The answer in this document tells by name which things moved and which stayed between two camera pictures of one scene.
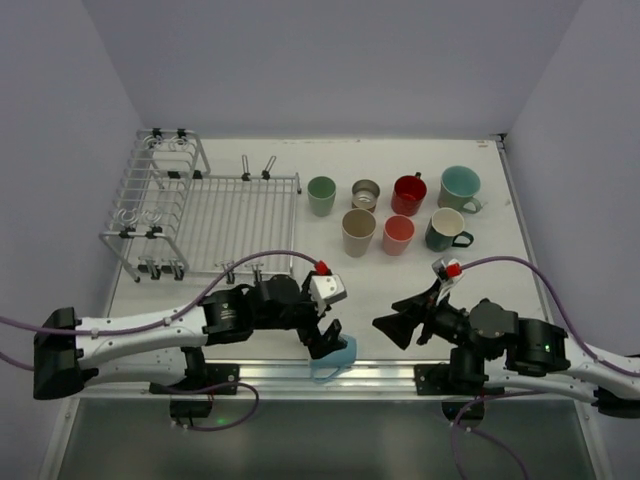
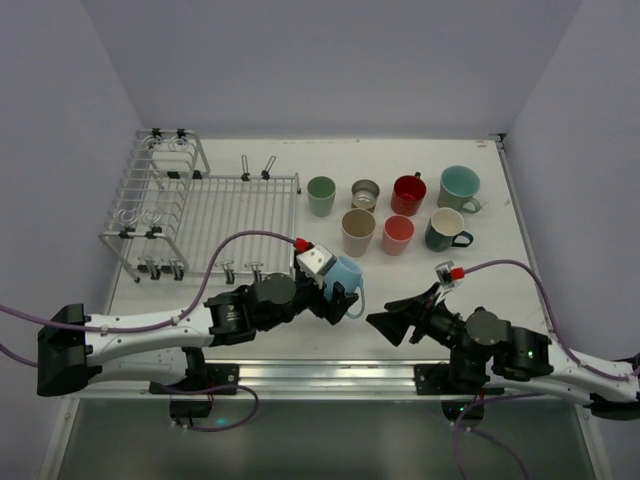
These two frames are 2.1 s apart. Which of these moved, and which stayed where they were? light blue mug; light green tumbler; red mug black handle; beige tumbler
Moved: light blue mug
Stayed: red mug black handle; light green tumbler; beige tumbler
